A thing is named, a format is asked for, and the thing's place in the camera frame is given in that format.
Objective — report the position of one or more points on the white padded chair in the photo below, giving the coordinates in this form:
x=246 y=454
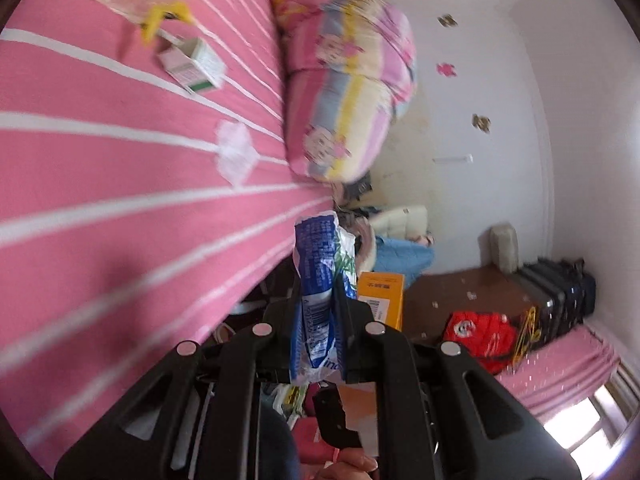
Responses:
x=400 y=220

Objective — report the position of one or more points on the red bag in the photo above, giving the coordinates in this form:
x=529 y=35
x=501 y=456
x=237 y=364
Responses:
x=475 y=335

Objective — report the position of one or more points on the white crumpled tissue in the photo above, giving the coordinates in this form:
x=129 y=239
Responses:
x=235 y=147

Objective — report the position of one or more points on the black suitcase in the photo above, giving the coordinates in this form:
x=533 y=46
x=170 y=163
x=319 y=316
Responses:
x=560 y=295

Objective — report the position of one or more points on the small white green carton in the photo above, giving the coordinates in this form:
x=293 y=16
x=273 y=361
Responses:
x=192 y=65

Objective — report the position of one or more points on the person's dark trouser leg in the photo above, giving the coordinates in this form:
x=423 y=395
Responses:
x=277 y=442

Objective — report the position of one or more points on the pink striped printed quilt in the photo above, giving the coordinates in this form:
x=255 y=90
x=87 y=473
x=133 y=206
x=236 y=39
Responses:
x=340 y=85

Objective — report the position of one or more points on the bed with pink striped sheet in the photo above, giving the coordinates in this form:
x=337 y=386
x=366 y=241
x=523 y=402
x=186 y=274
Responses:
x=100 y=185

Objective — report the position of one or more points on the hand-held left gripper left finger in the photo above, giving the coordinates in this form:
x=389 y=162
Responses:
x=280 y=340

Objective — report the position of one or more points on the orange cardboard box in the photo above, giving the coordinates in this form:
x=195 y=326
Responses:
x=382 y=300

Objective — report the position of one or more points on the pink curtain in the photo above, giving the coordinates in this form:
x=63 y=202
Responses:
x=560 y=375

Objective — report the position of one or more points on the dark blue cloth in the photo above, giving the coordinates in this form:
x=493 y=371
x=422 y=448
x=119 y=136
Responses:
x=357 y=190

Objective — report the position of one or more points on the person's left hand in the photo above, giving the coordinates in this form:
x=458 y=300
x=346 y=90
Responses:
x=350 y=467

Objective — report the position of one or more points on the beige bag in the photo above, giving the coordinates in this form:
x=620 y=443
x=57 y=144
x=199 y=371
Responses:
x=504 y=247

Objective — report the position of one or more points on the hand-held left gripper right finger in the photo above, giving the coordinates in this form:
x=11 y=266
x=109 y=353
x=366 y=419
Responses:
x=357 y=350

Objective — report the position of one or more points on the light blue cloth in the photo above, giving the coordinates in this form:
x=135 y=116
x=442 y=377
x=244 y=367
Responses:
x=400 y=262

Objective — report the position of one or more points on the window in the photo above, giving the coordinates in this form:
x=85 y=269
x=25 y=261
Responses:
x=590 y=420

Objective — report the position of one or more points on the pink bear wall sticker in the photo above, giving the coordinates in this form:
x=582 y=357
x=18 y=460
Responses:
x=446 y=69

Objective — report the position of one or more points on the blue white snack wrapper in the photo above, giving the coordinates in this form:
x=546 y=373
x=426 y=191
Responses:
x=315 y=270

